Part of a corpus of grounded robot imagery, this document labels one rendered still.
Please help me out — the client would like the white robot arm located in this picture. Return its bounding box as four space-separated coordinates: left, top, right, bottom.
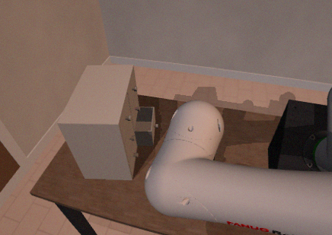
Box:
145 88 332 235

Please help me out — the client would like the tan wooden drawer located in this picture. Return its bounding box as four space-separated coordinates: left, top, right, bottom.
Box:
131 91 140 129
135 106 158 146
127 70 137 109
129 138 139 175
124 120 135 163
119 95 132 143

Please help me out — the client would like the beige small chest of drawers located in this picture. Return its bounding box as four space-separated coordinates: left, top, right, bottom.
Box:
57 65 134 180

